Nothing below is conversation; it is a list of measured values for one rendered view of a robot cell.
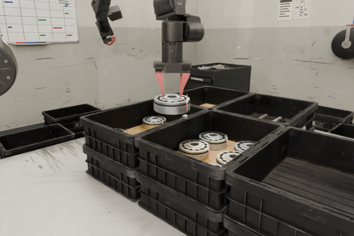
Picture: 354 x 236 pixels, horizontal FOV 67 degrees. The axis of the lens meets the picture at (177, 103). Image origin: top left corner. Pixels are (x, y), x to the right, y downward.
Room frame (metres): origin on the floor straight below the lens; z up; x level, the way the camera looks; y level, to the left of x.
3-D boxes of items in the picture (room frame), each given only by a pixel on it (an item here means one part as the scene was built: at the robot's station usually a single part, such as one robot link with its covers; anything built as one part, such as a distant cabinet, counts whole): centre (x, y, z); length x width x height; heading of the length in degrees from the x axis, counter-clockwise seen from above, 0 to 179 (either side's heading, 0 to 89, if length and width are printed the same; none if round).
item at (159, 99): (0.73, 0.01, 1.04); 0.10 x 0.10 x 0.01
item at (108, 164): (0.96, 0.11, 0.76); 0.40 x 0.30 x 0.12; 139
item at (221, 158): (0.73, -0.17, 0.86); 0.10 x 0.10 x 0.01
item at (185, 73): (0.73, 0.00, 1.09); 0.07 x 0.07 x 0.09; 4
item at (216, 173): (0.77, -0.11, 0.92); 0.40 x 0.30 x 0.02; 139
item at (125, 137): (0.96, 0.11, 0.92); 0.40 x 0.30 x 0.02; 139
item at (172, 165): (0.77, -0.11, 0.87); 0.40 x 0.30 x 0.11; 139
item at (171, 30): (0.74, 0.01, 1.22); 0.07 x 0.06 x 0.07; 133
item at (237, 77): (2.75, -0.41, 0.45); 0.60 x 0.45 x 0.90; 133
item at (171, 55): (0.73, 0.01, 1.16); 0.10 x 0.07 x 0.07; 94
